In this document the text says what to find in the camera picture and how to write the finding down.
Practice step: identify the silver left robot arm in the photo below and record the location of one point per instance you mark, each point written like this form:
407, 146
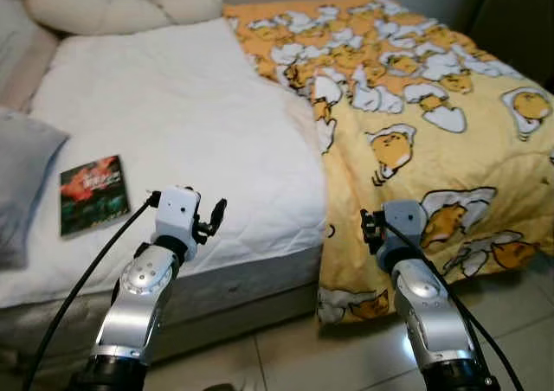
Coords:
143, 287

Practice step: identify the beige twisted long pillow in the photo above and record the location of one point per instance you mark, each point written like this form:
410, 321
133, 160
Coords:
112, 12

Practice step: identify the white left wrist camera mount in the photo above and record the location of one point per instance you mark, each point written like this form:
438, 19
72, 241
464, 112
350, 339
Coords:
177, 209

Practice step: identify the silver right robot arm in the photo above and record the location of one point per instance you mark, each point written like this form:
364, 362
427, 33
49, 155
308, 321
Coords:
428, 304

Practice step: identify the small grey pillow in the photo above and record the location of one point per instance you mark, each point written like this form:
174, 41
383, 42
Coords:
26, 175

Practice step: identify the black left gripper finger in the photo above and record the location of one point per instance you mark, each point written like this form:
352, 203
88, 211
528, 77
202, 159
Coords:
216, 215

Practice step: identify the yellow egg cartoon blanket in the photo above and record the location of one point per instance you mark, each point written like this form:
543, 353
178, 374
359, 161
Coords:
415, 105

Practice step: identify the red and teal paperback book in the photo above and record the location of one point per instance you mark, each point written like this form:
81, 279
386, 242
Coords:
93, 196

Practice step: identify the white quilted mattress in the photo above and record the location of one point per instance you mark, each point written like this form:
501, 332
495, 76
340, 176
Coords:
173, 105

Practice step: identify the grey metal framed partition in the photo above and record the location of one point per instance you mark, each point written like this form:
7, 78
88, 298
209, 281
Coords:
519, 19

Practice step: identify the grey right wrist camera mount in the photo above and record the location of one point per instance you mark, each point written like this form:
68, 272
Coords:
402, 218

